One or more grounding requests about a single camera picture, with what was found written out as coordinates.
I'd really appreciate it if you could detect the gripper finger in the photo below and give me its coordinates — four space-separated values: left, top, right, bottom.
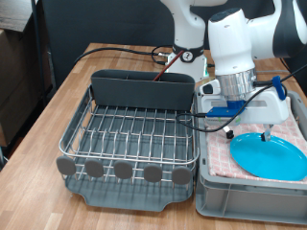
260 124 274 143
224 126 235 141

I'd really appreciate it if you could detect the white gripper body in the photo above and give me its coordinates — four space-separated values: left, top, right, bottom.
199 79 291 127

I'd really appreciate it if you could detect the blue plastic plate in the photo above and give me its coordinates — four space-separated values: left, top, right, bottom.
229 132 307 182

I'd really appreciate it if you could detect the red wooden spoon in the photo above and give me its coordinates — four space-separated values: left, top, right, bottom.
153 50 185 81

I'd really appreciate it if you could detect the pink checkered towel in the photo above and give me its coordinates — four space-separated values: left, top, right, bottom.
204 95 307 185

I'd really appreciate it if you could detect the grey plastic crate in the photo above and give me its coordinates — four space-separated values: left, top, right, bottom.
194 84 307 225

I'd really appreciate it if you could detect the dark grey cutlery holder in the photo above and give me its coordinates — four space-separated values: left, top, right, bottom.
90 69 196 112

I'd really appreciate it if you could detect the grey plastic drain tray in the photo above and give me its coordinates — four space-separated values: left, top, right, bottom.
58 85 198 213

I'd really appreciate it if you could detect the black metal pole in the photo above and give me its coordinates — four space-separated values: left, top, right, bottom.
30 0 49 108

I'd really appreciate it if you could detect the brown cardboard box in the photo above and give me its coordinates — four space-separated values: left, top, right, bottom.
0 28 54 148

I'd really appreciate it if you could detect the wooden shelf board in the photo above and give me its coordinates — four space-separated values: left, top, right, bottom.
0 0 40 34

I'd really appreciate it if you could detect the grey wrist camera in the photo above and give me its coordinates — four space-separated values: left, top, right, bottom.
204 112 245 126

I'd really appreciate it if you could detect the blue cable clip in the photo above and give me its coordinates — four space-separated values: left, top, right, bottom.
272 75 287 101

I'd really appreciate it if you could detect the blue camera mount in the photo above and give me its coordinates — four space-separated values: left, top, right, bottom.
205 100 248 121

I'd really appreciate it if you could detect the black camera cable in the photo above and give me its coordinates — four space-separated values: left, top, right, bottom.
175 63 307 133

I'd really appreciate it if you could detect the thin black hanging cable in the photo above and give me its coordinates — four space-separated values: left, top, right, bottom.
280 57 296 80

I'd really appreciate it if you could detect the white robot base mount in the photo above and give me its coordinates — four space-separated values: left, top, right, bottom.
165 52 210 83

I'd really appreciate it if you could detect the metal wire dish rack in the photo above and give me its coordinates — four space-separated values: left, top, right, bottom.
56 84 201 193

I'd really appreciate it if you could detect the black power cable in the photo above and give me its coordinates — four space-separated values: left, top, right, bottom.
74 44 176 66

